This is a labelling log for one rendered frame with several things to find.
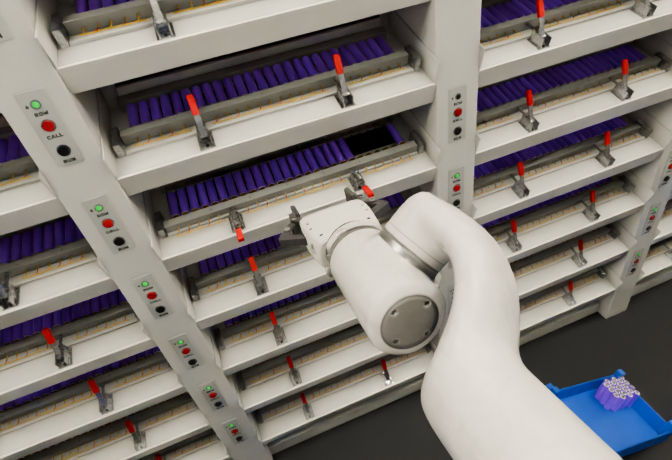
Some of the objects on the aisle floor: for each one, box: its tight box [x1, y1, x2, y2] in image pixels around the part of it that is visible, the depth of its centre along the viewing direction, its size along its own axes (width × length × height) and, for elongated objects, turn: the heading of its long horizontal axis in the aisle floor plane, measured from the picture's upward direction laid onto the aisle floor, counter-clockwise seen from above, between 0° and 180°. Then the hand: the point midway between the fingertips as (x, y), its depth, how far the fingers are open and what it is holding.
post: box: [0, 0, 273, 460], centre depth 95 cm, size 20×9×176 cm, turn 31°
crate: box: [550, 369, 672, 458], centre depth 130 cm, size 30×20×8 cm
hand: (322, 206), depth 70 cm, fingers open, 8 cm apart
